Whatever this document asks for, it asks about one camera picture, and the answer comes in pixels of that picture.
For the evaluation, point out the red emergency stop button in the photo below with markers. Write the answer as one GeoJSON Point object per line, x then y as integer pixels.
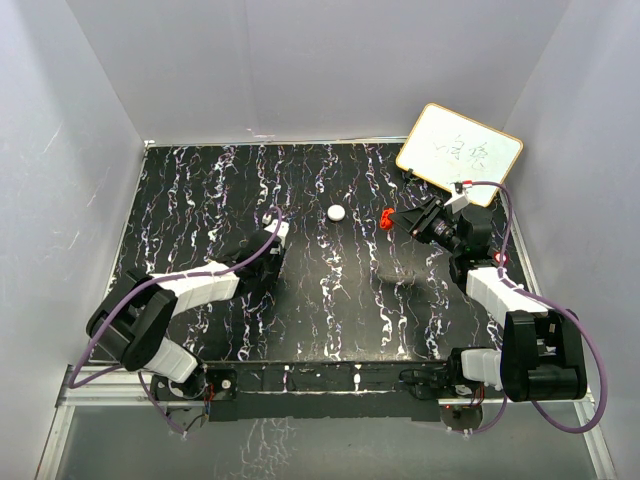
{"type": "Point", "coordinates": [500, 259]}

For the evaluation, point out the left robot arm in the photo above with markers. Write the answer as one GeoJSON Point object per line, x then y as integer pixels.
{"type": "Point", "coordinates": [133, 319]}

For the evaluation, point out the red ball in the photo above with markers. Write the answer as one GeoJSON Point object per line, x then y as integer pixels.
{"type": "Point", "coordinates": [386, 223]}

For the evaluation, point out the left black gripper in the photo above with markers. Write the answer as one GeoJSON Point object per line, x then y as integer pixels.
{"type": "Point", "coordinates": [270, 279]}

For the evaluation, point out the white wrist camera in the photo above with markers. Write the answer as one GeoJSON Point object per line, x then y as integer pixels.
{"type": "Point", "coordinates": [459, 197]}
{"type": "Point", "coordinates": [279, 244]}

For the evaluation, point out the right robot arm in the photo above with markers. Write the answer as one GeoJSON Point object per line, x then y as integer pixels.
{"type": "Point", "coordinates": [541, 357]}

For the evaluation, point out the small whiteboard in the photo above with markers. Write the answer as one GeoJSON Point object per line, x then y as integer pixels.
{"type": "Point", "coordinates": [445, 147]}

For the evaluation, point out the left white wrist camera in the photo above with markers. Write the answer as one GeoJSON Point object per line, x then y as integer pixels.
{"type": "Point", "coordinates": [279, 244]}

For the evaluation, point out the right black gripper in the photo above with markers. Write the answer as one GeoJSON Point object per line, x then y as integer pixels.
{"type": "Point", "coordinates": [418, 221]}

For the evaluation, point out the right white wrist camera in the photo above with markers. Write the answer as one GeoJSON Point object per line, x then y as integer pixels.
{"type": "Point", "coordinates": [459, 197]}

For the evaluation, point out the white earbud charging case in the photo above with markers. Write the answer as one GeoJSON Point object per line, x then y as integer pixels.
{"type": "Point", "coordinates": [336, 213]}

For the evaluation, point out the aluminium frame rail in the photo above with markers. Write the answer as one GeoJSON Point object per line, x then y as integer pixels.
{"type": "Point", "coordinates": [334, 421]}

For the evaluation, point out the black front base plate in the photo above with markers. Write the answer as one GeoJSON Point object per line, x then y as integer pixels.
{"type": "Point", "coordinates": [336, 389]}

